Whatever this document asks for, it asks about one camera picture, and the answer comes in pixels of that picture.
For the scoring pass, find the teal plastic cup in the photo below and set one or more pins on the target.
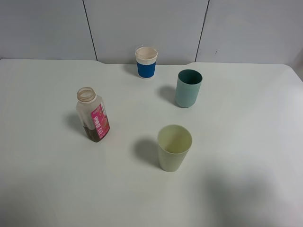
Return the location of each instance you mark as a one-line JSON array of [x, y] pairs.
[[188, 86]]

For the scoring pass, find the clear bottle with pink label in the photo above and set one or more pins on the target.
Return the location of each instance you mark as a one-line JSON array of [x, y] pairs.
[[92, 114]]

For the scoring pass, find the pale yellow-green plastic cup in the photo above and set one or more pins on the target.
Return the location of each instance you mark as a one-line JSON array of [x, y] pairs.
[[174, 142]]

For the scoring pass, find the white cup with blue sleeve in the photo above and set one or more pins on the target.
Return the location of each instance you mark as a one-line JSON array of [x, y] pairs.
[[146, 58]]

